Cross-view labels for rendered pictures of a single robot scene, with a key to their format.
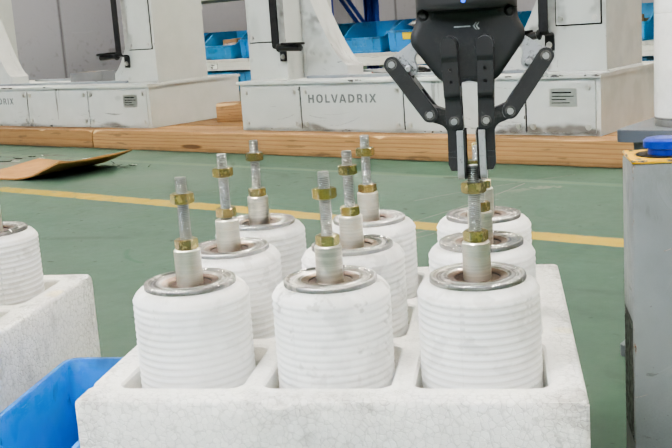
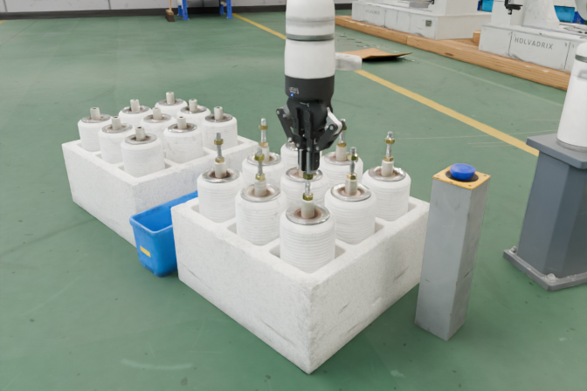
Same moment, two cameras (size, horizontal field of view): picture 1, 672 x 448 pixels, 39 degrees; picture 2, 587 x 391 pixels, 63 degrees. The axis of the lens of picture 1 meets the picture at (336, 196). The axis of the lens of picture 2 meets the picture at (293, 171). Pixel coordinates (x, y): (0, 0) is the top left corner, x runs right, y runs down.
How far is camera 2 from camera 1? 0.53 m
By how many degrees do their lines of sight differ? 35
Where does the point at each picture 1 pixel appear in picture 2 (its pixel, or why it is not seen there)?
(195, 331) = (208, 196)
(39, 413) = not seen: hidden behind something
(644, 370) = (424, 277)
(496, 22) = (314, 106)
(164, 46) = not seen: outside the picture
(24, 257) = (224, 133)
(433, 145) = not seen: hidden behind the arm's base
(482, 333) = (290, 241)
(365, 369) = (258, 235)
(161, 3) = not seen: outside the picture
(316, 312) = (240, 207)
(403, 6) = not seen: outside the picture
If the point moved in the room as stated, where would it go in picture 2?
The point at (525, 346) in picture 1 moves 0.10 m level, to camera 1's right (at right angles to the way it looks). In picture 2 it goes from (309, 252) to (364, 272)
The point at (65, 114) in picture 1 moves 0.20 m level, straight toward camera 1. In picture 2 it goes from (399, 24) to (397, 27)
